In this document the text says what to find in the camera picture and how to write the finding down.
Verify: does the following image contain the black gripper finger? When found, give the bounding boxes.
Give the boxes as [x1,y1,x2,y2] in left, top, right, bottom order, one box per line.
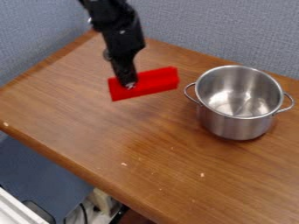
[111,60,137,89]

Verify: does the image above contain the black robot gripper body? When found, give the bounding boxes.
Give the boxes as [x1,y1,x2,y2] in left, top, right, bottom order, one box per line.
[91,11,145,62]

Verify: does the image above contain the red rectangular block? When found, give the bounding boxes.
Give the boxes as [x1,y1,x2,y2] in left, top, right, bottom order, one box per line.
[107,66,180,102]

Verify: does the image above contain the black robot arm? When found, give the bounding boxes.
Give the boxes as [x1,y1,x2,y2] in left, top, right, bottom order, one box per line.
[79,0,145,89]

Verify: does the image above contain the stainless steel pot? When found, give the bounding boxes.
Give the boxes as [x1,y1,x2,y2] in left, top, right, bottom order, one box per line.
[183,65,295,141]

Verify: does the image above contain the white items under table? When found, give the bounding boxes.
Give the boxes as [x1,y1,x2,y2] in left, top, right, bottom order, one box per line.
[63,188,127,224]

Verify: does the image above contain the black and white chair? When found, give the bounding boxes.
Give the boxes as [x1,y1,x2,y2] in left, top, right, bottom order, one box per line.
[0,186,56,224]

